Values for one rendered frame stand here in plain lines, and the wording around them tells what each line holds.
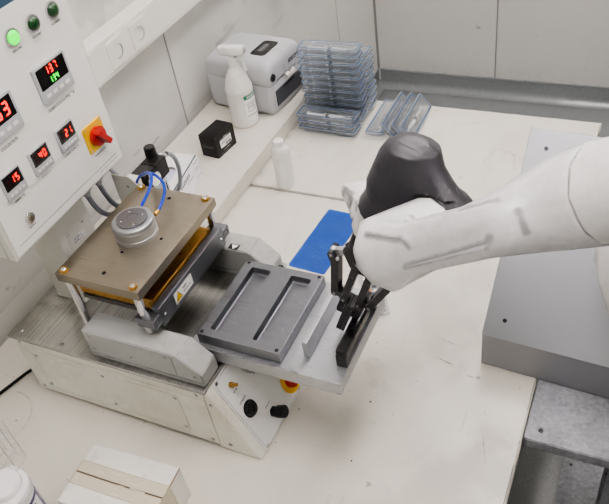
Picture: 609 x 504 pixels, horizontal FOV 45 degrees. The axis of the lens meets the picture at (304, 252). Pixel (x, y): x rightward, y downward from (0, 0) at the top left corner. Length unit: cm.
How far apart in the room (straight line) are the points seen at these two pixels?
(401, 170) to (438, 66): 288
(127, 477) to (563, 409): 80
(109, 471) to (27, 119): 63
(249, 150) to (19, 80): 95
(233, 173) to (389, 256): 119
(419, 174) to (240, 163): 116
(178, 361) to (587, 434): 74
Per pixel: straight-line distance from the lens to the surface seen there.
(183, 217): 139
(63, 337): 151
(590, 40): 362
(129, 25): 200
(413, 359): 153
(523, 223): 79
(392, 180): 97
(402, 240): 87
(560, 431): 145
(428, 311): 162
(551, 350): 144
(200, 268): 139
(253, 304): 134
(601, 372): 146
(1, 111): 128
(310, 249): 180
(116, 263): 133
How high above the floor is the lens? 193
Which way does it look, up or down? 41 degrees down
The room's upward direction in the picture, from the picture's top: 10 degrees counter-clockwise
